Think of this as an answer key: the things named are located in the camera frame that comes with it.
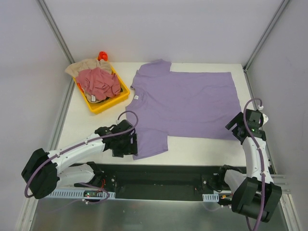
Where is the beige t-shirt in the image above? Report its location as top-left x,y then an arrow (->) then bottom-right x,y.
64,59 -> 112,77

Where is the purple t-shirt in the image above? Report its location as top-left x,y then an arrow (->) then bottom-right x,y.
126,60 -> 241,159

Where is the left white cable duct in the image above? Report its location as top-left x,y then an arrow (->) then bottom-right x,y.
46,189 -> 116,200

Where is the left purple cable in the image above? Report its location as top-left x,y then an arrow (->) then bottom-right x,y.
25,110 -> 140,205

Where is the yellow plastic tray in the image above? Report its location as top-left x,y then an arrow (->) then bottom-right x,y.
72,62 -> 130,114

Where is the pink t-shirt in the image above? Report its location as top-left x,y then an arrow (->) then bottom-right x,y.
76,67 -> 121,103

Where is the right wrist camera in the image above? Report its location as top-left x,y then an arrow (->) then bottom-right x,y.
257,105 -> 269,127

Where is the right white cable duct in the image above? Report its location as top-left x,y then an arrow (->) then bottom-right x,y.
202,193 -> 219,203

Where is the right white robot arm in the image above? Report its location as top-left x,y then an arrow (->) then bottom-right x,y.
217,109 -> 282,222

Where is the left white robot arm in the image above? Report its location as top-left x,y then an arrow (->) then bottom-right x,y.
21,120 -> 138,199

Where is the orange red cloth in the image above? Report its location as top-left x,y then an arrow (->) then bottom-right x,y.
97,51 -> 108,62

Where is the white cable duct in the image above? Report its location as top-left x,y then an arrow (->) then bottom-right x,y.
202,193 -> 219,203
46,189 -> 116,200

